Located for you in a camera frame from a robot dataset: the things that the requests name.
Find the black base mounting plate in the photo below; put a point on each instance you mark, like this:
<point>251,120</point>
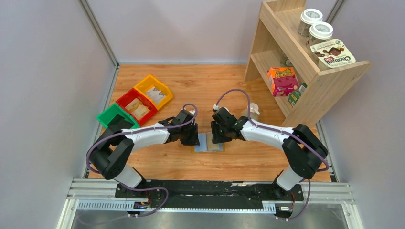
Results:
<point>210,194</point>

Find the packet in red bin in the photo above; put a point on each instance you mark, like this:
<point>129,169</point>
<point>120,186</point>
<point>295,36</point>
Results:
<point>137,109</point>

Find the rear white lidded cup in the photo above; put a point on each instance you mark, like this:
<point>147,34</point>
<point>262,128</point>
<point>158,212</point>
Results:
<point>307,18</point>

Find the packet in yellow bin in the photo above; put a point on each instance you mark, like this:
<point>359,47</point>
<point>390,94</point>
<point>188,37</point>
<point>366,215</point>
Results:
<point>155,94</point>

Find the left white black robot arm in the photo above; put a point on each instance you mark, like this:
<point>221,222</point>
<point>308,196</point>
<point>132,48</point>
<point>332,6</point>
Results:
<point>110,153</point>

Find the black item in green bin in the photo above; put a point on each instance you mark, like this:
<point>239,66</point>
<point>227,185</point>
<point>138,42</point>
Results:
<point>119,122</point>

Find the clear bottle white cap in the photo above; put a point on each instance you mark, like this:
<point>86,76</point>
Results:
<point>253,111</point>

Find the aluminium frame rail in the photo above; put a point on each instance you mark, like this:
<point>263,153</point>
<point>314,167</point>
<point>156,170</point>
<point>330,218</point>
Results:
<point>99,194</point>

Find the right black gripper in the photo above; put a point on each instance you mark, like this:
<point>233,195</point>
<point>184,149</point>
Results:
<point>217,133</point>

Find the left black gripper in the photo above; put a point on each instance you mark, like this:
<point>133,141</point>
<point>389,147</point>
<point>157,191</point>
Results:
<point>192,136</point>

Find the green plastic bin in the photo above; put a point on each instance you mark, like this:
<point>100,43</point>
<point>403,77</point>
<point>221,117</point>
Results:
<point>109,114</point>

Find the wooden shelf unit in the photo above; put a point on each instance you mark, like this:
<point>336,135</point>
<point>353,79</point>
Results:
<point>276,32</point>

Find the red plastic bin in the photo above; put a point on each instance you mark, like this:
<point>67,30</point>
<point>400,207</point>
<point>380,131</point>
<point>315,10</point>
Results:
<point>131,95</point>

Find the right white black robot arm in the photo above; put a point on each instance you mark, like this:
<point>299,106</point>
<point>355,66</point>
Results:
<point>304,151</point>

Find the front white lidded cup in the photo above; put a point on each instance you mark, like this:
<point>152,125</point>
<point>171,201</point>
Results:
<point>318,33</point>

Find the Chobani yogurt cup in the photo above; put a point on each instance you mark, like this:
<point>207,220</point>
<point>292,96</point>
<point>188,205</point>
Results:
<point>332,54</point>

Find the Scrub Mommy sponge box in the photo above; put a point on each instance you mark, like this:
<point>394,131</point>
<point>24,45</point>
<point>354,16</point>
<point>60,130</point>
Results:
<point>283,81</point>

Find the jar on lower shelf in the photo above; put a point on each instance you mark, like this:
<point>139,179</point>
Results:
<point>284,61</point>

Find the yellow leather card holder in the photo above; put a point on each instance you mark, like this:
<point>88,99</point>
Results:
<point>206,144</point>

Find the yellow plastic bin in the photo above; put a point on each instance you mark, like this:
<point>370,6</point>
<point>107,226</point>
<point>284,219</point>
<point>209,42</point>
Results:
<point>151,81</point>

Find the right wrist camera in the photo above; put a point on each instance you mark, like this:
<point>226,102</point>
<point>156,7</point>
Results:
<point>217,107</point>

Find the small green box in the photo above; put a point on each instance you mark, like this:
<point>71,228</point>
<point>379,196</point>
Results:
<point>296,94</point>

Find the white lidded cup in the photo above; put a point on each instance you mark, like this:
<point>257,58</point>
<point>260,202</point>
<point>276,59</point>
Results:
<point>318,33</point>
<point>307,18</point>

